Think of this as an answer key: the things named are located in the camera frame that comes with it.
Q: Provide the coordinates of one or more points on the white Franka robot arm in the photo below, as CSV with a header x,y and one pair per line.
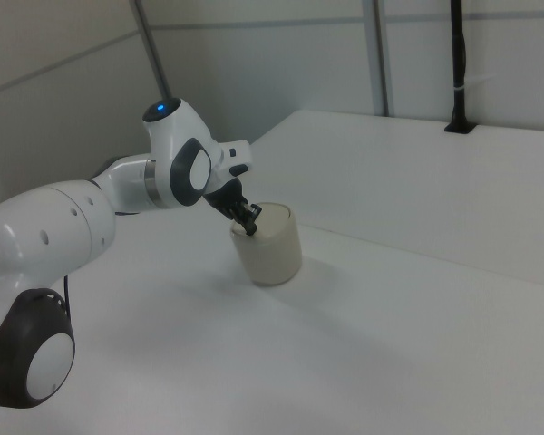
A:
x,y
50,235

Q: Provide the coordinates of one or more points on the black pole with base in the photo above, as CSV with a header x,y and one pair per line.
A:
x,y
458,68

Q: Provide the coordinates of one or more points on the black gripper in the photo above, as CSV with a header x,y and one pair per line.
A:
x,y
226,197

